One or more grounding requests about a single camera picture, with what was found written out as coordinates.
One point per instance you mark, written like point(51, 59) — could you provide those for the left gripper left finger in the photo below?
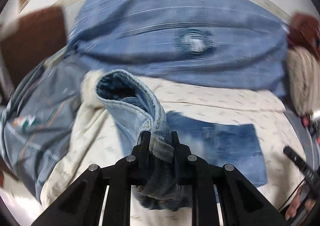
point(101, 196)

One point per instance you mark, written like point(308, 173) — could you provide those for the small red box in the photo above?
point(307, 120)

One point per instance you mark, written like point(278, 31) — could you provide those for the blue denim jeans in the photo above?
point(135, 109)

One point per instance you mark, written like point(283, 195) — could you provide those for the cream leaf-print blanket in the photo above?
point(95, 139)

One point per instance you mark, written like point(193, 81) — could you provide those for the person right hand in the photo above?
point(295, 203)

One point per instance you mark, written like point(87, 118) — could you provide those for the blue plaid bolster pillow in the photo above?
point(212, 43)

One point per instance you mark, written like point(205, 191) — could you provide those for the grey patterned duvet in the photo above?
point(37, 123)

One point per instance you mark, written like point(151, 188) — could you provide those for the beige striped floral pillow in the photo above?
point(303, 71)

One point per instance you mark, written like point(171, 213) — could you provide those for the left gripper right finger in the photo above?
point(221, 194)

